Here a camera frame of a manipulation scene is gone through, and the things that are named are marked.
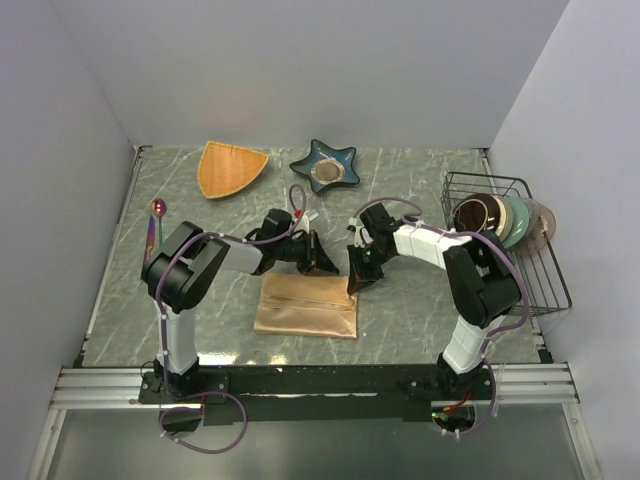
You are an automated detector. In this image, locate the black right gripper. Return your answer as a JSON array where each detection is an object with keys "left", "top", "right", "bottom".
[{"left": 347, "top": 243, "right": 394, "bottom": 295}]

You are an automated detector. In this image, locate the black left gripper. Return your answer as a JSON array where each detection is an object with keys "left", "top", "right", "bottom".
[{"left": 275, "top": 230, "right": 340, "bottom": 276}]

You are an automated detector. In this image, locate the peach satin napkin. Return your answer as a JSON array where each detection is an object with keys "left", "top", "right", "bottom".
[{"left": 254, "top": 273, "right": 358, "bottom": 339}]

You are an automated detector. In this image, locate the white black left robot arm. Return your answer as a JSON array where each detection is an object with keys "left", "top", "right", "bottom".
[{"left": 141, "top": 209, "right": 339, "bottom": 402}]

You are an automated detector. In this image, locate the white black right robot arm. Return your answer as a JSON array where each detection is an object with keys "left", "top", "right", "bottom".
[{"left": 347, "top": 200, "right": 530, "bottom": 399}]

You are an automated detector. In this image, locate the blue star-shaped dish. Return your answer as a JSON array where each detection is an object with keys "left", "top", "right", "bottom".
[{"left": 289, "top": 139, "right": 360, "bottom": 195}]

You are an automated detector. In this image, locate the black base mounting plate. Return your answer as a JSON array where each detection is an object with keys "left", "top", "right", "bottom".
[{"left": 138, "top": 364, "right": 492, "bottom": 426}]

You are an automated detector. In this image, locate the orange woven shield tray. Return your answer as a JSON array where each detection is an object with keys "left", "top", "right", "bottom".
[{"left": 197, "top": 141, "right": 269, "bottom": 199}]

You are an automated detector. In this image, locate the brown bowl in rack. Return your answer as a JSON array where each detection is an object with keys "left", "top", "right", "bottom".
[{"left": 453, "top": 193, "right": 508, "bottom": 236}]

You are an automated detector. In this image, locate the iridescent spoon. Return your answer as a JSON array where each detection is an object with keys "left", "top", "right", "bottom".
[{"left": 152, "top": 198, "right": 167, "bottom": 244}]

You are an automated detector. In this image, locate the iridescent knife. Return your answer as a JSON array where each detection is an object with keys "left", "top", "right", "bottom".
[{"left": 143, "top": 215, "right": 156, "bottom": 264}]

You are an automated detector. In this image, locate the green plate in rack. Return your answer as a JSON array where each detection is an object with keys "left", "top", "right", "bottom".
[{"left": 502, "top": 196, "right": 531, "bottom": 248}]

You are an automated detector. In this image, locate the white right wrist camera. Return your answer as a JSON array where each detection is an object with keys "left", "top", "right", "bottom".
[{"left": 347, "top": 217, "right": 372, "bottom": 247}]

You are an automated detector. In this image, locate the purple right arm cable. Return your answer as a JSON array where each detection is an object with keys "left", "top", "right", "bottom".
[{"left": 348, "top": 198, "right": 531, "bottom": 437}]

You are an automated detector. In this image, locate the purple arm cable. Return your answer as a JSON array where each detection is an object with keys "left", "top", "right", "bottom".
[
  {"left": 154, "top": 184, "right": 307, "bottom": 456},
  {"left": 348, "top": 198, "right": 531, "bottom": 437}
]

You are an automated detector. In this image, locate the black wire dish rack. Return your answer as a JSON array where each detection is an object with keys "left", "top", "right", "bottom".
[{"left": 441, "top": 171, "right": 572, "bottom": 316}]

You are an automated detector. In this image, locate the aluminium frame rail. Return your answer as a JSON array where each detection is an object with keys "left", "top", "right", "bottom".
[{"left": 29, "top": 364, "right": 602, "bottom": 479}]

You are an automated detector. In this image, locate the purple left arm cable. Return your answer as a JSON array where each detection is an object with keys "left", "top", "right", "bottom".
[{"left": 154, "top": 184, "right": 307, "bottom": 456}]

